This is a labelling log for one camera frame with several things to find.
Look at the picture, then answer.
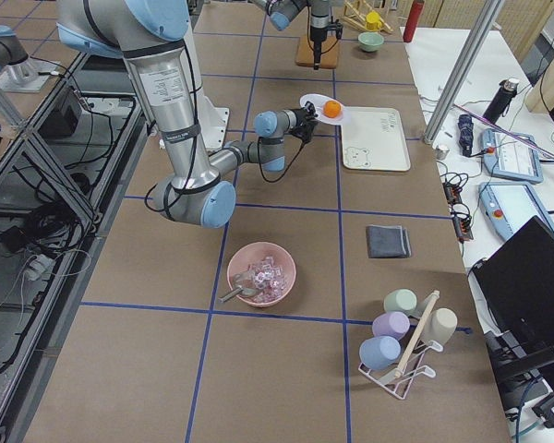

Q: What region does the aluminium frame post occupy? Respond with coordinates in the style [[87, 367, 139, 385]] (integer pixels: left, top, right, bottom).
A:
[[423, 0, 504, 145]]

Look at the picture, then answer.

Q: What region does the near teach pendant tablet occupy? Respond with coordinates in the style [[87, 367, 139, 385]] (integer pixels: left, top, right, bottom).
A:
[[478, 181, 554, 241]]

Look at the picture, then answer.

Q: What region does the purple pastel cup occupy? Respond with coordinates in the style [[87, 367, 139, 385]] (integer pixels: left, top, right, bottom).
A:
[[371, 311, 410, 341]]

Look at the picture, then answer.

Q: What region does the white round plate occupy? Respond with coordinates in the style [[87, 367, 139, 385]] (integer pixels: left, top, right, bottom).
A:
[[299, 93, 351, 126]]

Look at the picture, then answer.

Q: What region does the far teach pendant tablet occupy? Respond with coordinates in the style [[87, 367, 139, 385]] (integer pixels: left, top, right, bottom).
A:
[[480, 128, 544, 184]]

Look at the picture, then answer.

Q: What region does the pink bowl with ice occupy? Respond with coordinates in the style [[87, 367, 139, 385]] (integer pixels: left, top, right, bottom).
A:
[[226, 242, 296, 307]]

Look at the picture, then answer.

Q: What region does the beige pastel cup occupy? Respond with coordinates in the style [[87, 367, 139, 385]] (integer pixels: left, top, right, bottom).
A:
[[427, 307, 457, 345]]

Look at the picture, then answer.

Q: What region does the white wire cup rack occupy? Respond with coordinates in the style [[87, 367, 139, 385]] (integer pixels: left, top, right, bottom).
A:
[[358, 290, 443, 400]]

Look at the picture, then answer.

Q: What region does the blue pastel cup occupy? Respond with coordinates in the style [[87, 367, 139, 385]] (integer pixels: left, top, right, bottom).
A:
[[359, 336, 401, 370]]

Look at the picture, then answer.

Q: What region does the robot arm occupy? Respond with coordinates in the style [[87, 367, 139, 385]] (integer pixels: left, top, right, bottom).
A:
[[252, 0, 343, 70], [57, 1, 318, 228]]

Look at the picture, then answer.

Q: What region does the black water bottle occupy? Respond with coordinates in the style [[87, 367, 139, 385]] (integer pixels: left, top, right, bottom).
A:
[[482, 78, 520, 124]]

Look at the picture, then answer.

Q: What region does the metal scoop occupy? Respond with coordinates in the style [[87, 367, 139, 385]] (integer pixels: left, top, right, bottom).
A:
[[220, 270, 260, 303]]

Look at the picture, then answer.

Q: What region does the grey folded cloth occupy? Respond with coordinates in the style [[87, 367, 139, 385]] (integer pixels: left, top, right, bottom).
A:
[[366, 225, 412, 258]]

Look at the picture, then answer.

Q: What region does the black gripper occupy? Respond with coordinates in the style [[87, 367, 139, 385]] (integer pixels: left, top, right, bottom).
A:
[[287, 102, 322, 144], [308, 18, 343, 70]]

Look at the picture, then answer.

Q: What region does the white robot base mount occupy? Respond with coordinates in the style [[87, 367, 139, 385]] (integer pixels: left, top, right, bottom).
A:
[[159, 91, 231, 151]]

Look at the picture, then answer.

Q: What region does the teach pendant tablet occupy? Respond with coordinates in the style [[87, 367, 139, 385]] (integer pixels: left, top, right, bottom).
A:
[[478, 181, 554, 241], [480, 128, 544, 184]]

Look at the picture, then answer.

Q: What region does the cream bear tray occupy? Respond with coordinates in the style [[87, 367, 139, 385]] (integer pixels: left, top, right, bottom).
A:
[[341, 107, 411, 172]]

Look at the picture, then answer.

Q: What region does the red cylinder bottle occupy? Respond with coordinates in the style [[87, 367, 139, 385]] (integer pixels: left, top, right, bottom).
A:
[[403, 0, 425, 43]]

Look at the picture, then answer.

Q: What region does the wooden peg rack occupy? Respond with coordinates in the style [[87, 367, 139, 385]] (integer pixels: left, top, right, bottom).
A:
[[342, 0, 393, 34]]

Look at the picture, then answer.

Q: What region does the small metal cup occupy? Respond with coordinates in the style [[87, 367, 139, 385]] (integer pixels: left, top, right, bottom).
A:
[[434, 144, 450, 161]]

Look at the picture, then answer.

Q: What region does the folded blue umbrella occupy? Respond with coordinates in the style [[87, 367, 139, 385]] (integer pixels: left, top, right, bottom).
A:
[[457, 114, 474, 158]]

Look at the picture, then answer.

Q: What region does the black laptop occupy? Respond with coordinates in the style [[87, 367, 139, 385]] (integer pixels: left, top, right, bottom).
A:
[[474, 216, 554, 391]]

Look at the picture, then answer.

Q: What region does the yellow cup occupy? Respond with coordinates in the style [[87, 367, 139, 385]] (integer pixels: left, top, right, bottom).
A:
[[365, 11, 384, 31]]

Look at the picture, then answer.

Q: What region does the green bowl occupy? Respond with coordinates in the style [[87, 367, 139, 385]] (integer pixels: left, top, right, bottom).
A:
[[357, 31, 385, 53]]

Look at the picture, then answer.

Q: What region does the orange fruit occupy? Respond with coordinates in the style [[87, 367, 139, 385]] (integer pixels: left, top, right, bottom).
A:
[[322, 100, 342, 118]]

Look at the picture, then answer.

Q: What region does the wooden cutting board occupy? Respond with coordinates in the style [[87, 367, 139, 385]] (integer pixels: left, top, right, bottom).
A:
[[295, 35, 342, 70]]

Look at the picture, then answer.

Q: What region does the green pastel cup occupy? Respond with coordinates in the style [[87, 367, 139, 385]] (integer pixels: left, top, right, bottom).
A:
[[383, 288, 417, 316]]

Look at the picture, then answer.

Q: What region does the green-tipped metal stand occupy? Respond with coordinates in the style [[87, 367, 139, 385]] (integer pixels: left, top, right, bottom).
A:
[[452, 102, 554, 188]]

